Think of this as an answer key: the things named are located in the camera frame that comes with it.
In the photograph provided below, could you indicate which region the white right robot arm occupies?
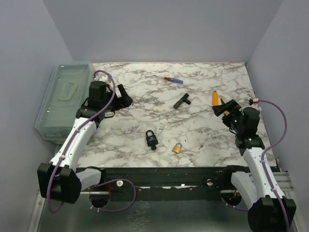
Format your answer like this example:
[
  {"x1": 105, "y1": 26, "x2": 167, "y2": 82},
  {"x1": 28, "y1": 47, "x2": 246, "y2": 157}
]
[{"x1": 212, "y1": 99, "x2": 296, "y2": 232}]

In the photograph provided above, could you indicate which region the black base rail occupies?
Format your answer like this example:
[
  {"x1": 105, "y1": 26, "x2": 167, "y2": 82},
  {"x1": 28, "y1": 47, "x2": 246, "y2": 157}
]
[{"x1": 79, "y1": 165, "x2": 252, "y2": 203}]

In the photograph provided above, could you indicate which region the orange utility knife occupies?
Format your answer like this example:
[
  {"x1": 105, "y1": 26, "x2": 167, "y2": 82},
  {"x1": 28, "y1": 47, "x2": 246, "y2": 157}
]
[{"x1": 212, "y1": 91, "x2": 219, "y2": 106}]

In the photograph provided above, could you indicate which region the black padlock with key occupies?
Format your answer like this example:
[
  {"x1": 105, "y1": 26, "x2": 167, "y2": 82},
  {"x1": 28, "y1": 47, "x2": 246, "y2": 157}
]
[{"x1": 146, "y1": 130, "x2": 158, "y2": 151}]

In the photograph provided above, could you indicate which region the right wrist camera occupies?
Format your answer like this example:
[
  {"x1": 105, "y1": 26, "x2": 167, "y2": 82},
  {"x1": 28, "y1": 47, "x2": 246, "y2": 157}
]
[{"x1": 249, "y1": 99, "x2": 261, "y2": 112}]

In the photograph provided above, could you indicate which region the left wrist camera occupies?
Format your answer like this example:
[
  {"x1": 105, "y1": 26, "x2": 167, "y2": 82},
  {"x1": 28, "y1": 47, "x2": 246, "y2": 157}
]
[{"x1": 93, "y1": 73, "x2": 109, "y2": 82}]

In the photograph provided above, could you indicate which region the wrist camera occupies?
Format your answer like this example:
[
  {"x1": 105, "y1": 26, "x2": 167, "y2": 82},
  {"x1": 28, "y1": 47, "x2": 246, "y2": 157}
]
[
  {"x1": 93, "y1": 73, "x2": 109, "y2": 82},
  {"x1": 249, "y1": 99, "x2": 261, "y2": 112}
]

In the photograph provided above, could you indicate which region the brass padlock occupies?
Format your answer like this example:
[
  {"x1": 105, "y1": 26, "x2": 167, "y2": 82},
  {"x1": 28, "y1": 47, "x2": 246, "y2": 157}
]
[{"x1": 172, "y1": 143, "x2": 182, "y2": 154}]

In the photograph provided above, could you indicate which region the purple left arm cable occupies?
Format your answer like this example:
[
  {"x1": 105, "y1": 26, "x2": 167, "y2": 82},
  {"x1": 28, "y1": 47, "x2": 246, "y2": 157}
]
[{"x1": 47, "y1": 70, "x2": 137, "y2": 215}]

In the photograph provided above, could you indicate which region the black T-handle tool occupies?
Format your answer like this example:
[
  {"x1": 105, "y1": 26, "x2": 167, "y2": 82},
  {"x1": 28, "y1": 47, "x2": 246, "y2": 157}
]
[{"x1": 173, "y1": 93, "x2": 191, "y2": 109}]

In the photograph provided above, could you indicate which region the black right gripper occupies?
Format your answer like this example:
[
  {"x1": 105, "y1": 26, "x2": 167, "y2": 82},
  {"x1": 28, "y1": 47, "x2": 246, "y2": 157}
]
[{"x1": 213, "y1": 99, "x2": 244, "y2": 133}]

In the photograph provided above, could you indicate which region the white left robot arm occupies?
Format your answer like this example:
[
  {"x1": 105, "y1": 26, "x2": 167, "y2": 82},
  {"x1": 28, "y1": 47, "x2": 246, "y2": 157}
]
[{"x1": 37, "y1": 81, "x2": 133, "y2": 203}]

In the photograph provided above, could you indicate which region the red blue screwdriver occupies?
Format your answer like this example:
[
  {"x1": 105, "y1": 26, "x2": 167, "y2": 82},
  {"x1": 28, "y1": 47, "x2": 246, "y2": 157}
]
[{"x1": 153, "y1": 75, "x2": 183, "y2": 85}]

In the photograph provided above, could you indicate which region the clear green plastic toolbox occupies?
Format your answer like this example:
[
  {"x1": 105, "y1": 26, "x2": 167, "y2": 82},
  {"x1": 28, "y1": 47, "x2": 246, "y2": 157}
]
[{"x1": 35, "y1": 62, "x2": 95, "y2": 145}]

